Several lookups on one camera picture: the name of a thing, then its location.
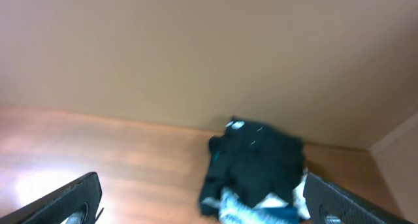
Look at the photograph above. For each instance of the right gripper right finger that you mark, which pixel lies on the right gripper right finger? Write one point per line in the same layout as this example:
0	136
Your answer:
328	203

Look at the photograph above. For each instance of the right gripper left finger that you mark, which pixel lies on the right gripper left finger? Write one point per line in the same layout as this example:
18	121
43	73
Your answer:
74	203

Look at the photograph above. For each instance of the black t-shirt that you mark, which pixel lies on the black t-shirt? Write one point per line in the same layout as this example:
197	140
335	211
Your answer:
253	159

